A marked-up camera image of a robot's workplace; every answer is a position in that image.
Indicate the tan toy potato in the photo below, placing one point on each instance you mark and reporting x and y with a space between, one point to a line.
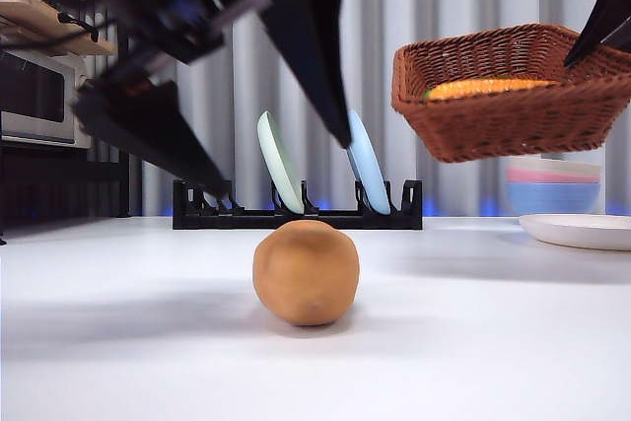
305 273

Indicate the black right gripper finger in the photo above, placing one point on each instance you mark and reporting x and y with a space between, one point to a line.
606 12

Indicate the white plate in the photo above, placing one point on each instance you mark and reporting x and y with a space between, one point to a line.
577 231

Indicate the black plastic dish rack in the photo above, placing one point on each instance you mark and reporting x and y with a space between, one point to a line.
296 219

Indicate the blue bowl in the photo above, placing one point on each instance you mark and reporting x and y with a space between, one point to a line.
547 196

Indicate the brown woven wicker basket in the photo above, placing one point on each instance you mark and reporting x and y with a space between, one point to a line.
493 120

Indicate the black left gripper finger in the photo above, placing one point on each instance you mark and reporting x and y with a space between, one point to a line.
148 120
315 46

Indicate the black metal shelf rack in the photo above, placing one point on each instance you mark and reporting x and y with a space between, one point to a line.
29 184

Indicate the pink bowl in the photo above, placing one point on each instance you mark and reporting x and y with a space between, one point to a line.
542 176

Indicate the wooden cutting board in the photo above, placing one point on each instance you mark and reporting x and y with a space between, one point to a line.
89 46

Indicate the pale green plate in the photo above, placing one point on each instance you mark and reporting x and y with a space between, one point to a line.
276 160

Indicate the silver toaster oven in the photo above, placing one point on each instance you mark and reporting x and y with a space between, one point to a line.
34 95

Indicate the light blue plate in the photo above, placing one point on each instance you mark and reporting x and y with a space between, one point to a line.
370 169

